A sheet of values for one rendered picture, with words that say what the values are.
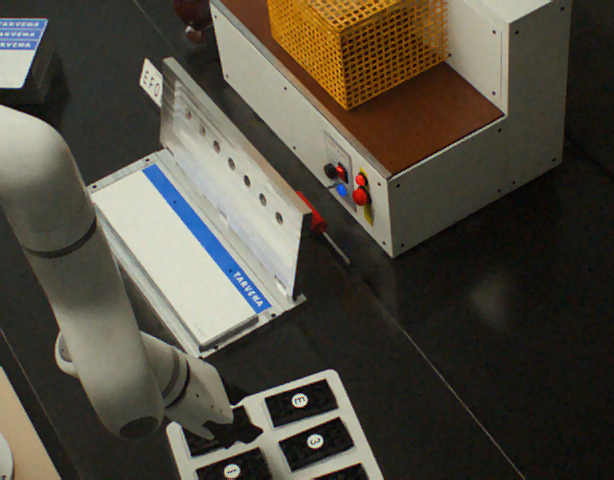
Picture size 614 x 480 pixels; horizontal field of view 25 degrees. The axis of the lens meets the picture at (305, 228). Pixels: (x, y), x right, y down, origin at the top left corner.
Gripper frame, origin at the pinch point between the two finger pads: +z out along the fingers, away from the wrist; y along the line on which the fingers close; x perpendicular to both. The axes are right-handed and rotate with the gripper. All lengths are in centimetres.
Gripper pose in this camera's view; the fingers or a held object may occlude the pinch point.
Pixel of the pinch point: (240, 414)
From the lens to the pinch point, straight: 188.3
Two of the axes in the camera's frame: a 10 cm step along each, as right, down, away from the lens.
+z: 5.9, 3.8, 7.1
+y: 3.2, 6.9, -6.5
